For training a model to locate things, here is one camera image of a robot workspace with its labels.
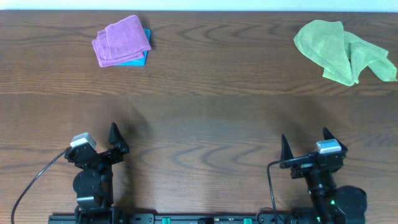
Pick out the purple microfiber cloth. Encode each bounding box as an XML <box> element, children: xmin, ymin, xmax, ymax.
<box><xmin>105</xmin><ymin>15</ymin><xmax>151</xmax><ymax>59</ymax></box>

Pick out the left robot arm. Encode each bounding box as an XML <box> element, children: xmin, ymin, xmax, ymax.
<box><xmin>65</xmin><ymin>123</ymin><xmax>129</xmax><ymax>223</ymax></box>

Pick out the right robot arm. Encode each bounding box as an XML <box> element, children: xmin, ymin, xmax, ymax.
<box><xmin>279</xmin><ymin>128</ymin><xmax>368</xmax><ymax>224</ymax></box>

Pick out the folded blue cloth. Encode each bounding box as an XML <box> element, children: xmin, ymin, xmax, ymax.
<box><xmin>116</xmin><ymin>29</ymin><xmax>151</xmax><ymax>67</ymax></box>

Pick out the green microfiber cloth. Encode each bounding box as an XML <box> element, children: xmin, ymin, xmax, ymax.
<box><xmin>294</xmin><ymin>20</ymin><xmax>397</xmax><ymax>86</ymax></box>

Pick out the folded purple cloth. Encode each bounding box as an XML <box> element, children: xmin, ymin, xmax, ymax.
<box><xmin>92</xmin><ymin>30</ymin><xmax>143</xmax><ymax>67</ymax></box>

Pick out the left black cable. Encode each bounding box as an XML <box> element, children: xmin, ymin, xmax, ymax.
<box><xmin>11</xmin><ymin>150</ymin><xmax>68</xmax><ymax>224</ymax></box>

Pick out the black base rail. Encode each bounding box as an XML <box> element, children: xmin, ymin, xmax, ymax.
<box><xmin>47</xmin><ymin>213</ymin><xmax>318</xmax><ymax>224</ymax></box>

